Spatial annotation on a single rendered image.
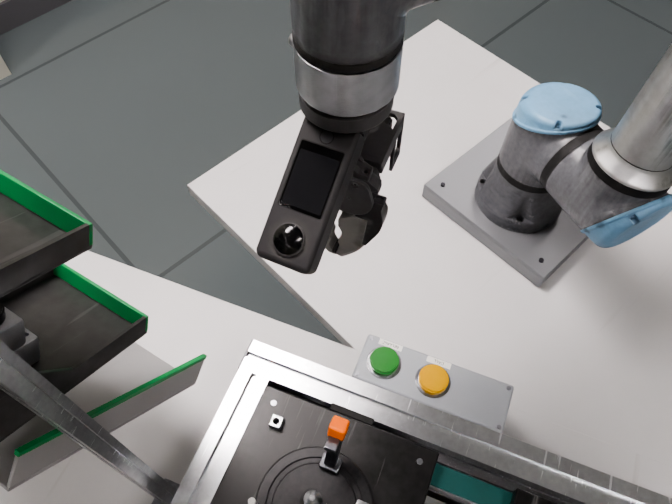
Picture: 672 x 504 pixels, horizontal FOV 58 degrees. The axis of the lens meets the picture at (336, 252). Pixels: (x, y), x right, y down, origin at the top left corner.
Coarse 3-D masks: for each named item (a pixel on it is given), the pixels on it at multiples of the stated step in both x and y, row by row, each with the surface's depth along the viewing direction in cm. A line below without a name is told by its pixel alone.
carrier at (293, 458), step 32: (256, 416) 78; (288, 416) 78; (320, 416) 78; (256, 448) 76; (288, 448) 76; (320, 448) 74; (352, 448) 76; (384, 448) 76; (416, 448) 76; (224, 480) 74; (256, 480) 74; (288, 480) 72; (320, 480) 72; (352, 480) 72; (384, 480) 74; (416, 480) 74
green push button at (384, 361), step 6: (378, 348) 83; (384, 348) 83; (390, 348) 83; (372, 354) 82; (378, 354) 82; (384, 354) 82; (390, 354) 82; (396, 354) 82; (372, 360) 82; (378, 360) 82; (384, 360) 82; (390, 360) 82; (396, 360) 82; (372, 366) 81; (378, 366) 81; (384, 366) 81; (390, 366) 81; (396, 366) 81; (378, 372) 81; (384, 372) 81; (390, 372) 81
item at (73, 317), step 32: (32, 288) 61; (64, 288) 62; (96, 288) 61; (32, 320) 58; (64, 320) 59; (96, 320) 60; (128, 320) 60; (64, 352) 56; (96, 352) 54; (64, 384) 52; (0, 416) 46; (32, 416) 50
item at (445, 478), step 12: (444, 468) 77; (432, 480) 76; (444, 480) 76; (456, 480) 76; (468, 480) 76; (480, 480) 76; (432, 492) 78; (444, 492) 76; (456, 492) 75; (468, 492) 75; (480, 492) 75; (492, 492) 75; (504, 492) 75
